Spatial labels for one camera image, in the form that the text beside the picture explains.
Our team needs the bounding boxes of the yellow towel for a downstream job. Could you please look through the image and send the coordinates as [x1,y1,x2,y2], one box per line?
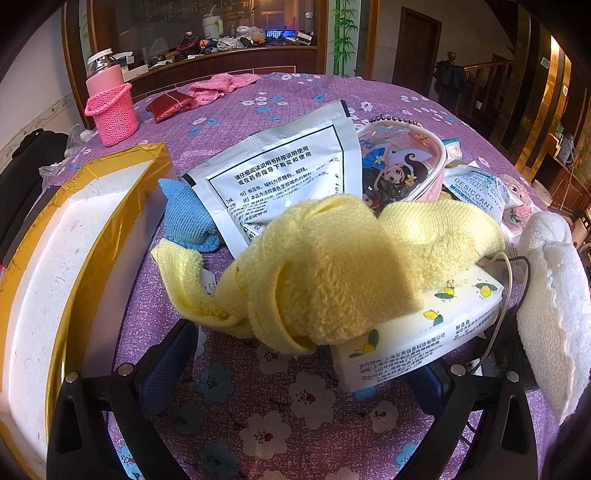
[150,194,506,356]

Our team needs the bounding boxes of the dark jacket on post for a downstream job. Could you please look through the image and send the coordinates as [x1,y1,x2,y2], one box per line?
[434,60,469,107]

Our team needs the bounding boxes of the wooden side cabinet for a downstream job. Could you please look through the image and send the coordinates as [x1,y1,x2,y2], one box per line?
[536,157,591,217]

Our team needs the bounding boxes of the pink cartoon print pouch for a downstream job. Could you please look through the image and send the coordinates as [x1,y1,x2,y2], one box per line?
[353,115,446,217]

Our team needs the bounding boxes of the white blue print desiccant packet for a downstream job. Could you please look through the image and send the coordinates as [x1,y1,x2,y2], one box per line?
[443,168,522,222]

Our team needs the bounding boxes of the blue jug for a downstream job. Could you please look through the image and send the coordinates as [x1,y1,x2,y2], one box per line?
[556,134,578,164]

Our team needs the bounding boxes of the pink cloth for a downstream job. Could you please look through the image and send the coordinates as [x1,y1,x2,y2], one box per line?
[187,72,262,109]

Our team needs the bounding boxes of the blue cloth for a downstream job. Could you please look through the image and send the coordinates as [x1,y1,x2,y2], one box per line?
[158,178,220,254]

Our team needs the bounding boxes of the pink knitted flower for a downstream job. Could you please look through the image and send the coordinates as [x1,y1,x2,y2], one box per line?
[501,173,536,232]

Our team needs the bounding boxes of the teal white packet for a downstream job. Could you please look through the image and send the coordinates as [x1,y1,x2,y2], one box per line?
[441,136,481,171]

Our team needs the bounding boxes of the purple floral tablecloth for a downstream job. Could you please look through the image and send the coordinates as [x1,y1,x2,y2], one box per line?
[41,71,561,480]

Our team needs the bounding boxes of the bamboo wall decoration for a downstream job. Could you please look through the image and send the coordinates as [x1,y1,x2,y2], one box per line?
[330,0,358,77]

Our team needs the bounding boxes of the wooden counter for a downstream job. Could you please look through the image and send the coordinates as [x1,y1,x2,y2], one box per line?
[88,44,319,93]

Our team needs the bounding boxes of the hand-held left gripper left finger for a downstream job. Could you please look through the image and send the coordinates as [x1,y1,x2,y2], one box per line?
[46,318,204,480]

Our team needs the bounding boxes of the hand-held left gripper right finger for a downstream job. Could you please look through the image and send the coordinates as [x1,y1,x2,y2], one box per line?
[402,355,541,480]

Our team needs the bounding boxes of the wooden door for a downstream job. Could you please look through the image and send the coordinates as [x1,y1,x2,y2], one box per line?
[392,7,439,97]

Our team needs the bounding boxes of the clear plastic bag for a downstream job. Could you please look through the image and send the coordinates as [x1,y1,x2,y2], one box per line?
[39,124,98,185]

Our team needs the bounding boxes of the lemon print tissue pack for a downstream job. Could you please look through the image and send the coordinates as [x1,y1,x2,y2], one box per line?
[330,265,504,393]

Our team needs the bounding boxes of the white towel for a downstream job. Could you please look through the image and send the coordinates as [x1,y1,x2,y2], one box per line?
[516,212,591,425]

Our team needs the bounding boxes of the black bag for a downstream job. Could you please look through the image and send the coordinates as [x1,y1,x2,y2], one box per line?
[0,130,70,264]

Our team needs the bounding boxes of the wooden stair railing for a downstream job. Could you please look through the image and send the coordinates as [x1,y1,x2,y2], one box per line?
[464,55,513,125]

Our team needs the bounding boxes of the foam box with yellow tape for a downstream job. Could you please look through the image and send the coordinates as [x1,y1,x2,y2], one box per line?
[0,142,174,480]

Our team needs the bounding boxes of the red pouch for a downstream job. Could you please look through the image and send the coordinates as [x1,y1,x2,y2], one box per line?
[146,91,197,123]

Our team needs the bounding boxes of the silver foil pouch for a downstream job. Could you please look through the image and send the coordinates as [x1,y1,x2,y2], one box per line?
[181,99,363,257]

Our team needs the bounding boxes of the pink bottle with knitted sleeve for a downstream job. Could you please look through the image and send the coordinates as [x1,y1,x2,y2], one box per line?
[84,48,138,147]

